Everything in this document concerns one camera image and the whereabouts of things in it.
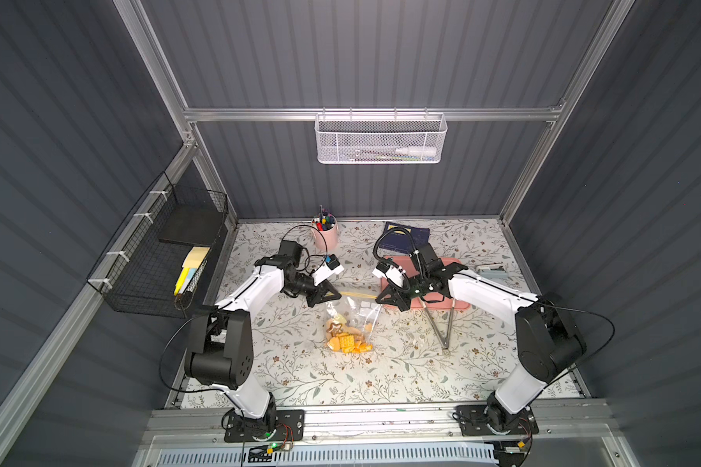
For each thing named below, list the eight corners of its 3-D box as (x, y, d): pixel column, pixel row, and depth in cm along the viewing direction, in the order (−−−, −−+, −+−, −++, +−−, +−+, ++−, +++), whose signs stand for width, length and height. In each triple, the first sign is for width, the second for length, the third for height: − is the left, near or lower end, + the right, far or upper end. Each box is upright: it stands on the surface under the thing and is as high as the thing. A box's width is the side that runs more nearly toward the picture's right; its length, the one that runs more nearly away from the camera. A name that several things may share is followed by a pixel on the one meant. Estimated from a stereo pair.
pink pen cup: (315, 251, 113) (311, 227, 102) (317, 239, 117) (313, 215, 106) (336, 251, 113) (334, 227, 102) (337, 239, 117) (335, 215, 106)
